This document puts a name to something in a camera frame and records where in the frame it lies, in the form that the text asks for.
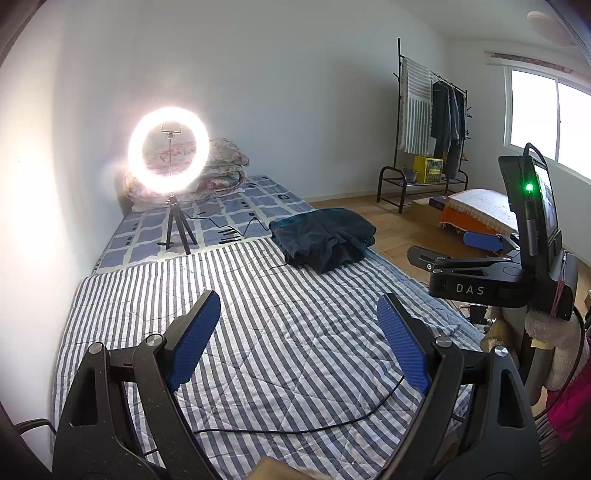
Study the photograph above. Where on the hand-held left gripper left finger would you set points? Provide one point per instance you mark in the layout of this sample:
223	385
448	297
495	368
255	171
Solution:
194	341

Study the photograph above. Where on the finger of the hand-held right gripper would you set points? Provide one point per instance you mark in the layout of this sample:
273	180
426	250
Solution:
482	240
443	259

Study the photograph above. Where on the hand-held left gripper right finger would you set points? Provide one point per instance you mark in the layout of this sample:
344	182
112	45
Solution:
404	344

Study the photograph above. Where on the teal plaid fleece garment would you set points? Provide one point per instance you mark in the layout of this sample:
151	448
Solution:
323	235

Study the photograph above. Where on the dark hanging clothes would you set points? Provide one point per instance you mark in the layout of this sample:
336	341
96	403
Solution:
445	120

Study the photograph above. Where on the black clothes rack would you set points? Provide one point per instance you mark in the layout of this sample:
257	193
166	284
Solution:
398	60

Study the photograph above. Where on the low table with orange cloth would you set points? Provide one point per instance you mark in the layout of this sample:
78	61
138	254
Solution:
480	203

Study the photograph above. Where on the brown cardboard box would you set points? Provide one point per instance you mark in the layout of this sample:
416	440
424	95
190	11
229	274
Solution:
425	211

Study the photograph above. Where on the blue white striped blanket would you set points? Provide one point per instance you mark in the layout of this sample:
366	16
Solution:
277	346

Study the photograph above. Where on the yellow box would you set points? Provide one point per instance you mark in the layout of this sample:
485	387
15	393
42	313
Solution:
429	170

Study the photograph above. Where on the small metal bucket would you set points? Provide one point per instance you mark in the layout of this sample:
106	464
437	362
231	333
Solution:
411	175

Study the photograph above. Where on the blue checkered bed sheet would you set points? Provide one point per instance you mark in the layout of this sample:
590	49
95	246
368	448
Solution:
138	230

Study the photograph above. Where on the black tripod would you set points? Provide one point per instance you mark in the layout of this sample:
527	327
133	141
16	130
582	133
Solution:
174	212

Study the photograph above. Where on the window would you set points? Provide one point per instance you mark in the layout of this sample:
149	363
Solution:
535	110

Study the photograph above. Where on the striped hanging towel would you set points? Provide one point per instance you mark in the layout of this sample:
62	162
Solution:
415	106

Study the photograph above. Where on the black chair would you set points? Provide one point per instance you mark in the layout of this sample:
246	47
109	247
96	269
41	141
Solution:
32	422

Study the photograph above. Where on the round ceiling lamp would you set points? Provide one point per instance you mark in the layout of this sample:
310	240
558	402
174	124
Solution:
549	25

